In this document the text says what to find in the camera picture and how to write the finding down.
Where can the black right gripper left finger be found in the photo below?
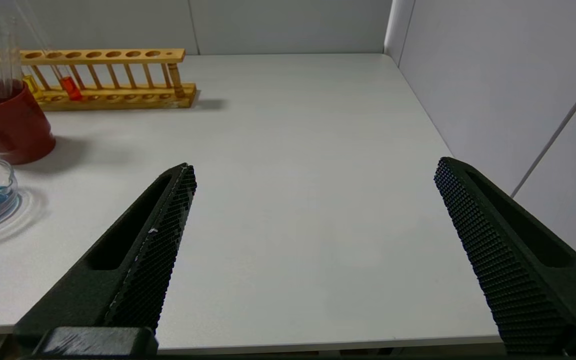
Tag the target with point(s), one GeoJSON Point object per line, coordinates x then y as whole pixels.
{"type": "Point", "coordinates": [133, 250]}

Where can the red plastic cup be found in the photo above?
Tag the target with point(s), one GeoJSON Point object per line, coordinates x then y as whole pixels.
{"type": "Point", "coordinates": [13, 130]}

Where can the test tube with yellow pigment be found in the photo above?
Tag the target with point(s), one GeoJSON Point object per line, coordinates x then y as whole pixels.
{"type": "Point", "coordinates": [32, 86]}

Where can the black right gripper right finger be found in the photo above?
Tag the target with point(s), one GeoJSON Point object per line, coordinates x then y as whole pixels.
{"type": "Point", "coordinates": [528, 280]}

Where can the wooden test tube rack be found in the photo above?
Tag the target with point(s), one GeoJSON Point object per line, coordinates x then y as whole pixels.
{"type": "Point", "coordinates": [118, 97]}

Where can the test tube with red pigment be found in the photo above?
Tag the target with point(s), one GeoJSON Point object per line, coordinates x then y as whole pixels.
{"type": "Point", "coordinates": [70, 89]}

